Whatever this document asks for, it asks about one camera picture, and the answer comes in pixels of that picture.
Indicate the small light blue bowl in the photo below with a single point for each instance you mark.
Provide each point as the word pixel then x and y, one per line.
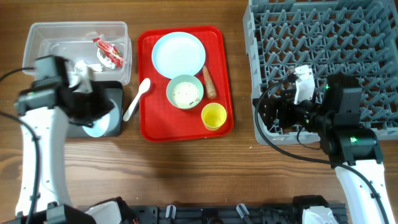
pixel 105 124

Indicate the grey dishwasher rack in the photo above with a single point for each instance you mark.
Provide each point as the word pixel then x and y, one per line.
pixel 357 38

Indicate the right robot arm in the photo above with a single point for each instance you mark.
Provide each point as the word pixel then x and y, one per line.
pixel 354 152

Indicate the white plastic spoon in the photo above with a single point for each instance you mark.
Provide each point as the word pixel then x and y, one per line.
pixel 143 88

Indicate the clear plastic bin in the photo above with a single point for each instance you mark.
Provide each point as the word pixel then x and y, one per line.
pixel 74 42

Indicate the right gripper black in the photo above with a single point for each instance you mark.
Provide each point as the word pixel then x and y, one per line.
pixel 285 102

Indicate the green bowl with rice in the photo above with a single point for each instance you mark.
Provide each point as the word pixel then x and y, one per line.
pixel 185 92

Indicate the red snack wrapper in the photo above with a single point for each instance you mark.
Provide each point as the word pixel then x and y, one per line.
pixel 108 54

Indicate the large light blue plate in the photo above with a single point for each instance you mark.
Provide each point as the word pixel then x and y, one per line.
pixel 178 53

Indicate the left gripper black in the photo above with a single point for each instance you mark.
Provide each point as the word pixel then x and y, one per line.
pixel 104 106

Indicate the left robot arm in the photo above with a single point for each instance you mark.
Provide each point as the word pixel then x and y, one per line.
pixel 55 99

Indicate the yellow plastic cup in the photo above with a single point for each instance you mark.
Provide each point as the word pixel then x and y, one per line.
pixel 213 116

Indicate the black plastic tray bin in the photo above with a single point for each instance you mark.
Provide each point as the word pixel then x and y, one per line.
pixel 114 91

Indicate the red plastic tray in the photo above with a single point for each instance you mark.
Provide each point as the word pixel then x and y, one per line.
pixel 159 119

